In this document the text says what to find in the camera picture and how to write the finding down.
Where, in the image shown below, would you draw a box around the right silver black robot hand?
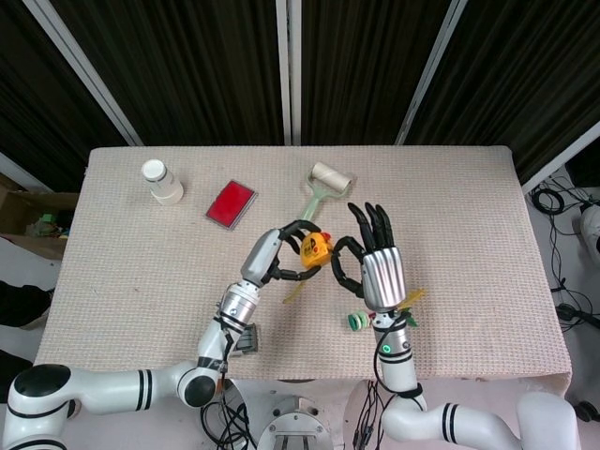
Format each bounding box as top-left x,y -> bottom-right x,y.
330,201 -> 408,312

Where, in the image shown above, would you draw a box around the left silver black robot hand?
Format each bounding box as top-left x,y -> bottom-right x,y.
238,217 -> 325,288

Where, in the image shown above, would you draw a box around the yellow tape measure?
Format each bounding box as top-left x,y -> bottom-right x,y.
283,232 -> 335,306

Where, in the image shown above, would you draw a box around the green feather shuttlecock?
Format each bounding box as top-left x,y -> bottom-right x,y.
346,288 -> 428,332

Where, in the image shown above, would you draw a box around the red ink pad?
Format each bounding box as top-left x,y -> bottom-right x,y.
204,179 -> 261,233

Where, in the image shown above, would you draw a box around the gray date stamp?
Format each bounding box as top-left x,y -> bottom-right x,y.
233,322 -> 261,355

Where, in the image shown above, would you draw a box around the green lint roller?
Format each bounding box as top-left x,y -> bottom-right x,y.
299,161 -> 356,226

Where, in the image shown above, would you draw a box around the white plastic bottle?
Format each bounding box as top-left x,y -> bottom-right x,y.
141,159 -> 185,206

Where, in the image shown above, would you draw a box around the beige woven tablecloth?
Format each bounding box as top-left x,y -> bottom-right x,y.
33,145 -> 572,388

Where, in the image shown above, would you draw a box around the white robot torso base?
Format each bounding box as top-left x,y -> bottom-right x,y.
256,395 -> 335,450

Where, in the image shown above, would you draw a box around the black pleated curtain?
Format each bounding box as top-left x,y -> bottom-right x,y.
0,0 -> 130,191
51,0 -> 285,146
405,0 -> 600,184
299,0 -> 454,145

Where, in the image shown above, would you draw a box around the white shoe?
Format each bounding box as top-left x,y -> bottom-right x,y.
579,203 -> 600,248

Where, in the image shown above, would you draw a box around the black bag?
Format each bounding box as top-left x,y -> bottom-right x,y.
0,279 -> 55,329

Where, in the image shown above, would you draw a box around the brown cardboard box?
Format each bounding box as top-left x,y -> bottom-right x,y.
0,172 -> 81,262

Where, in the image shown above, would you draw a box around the black cable bundle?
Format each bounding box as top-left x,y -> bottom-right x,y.
353,379 -> 390,450
201,374 -> 257,450

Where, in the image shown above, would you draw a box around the black floor cables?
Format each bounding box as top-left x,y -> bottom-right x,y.
533,175 -> 600,329

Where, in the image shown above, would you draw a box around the white frame post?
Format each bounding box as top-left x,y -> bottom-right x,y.
395,0 -> 466,145
518,119 -> 600,194
275,0 -> 305,145
22,0 -> 144,146
0,149 -> 38,191

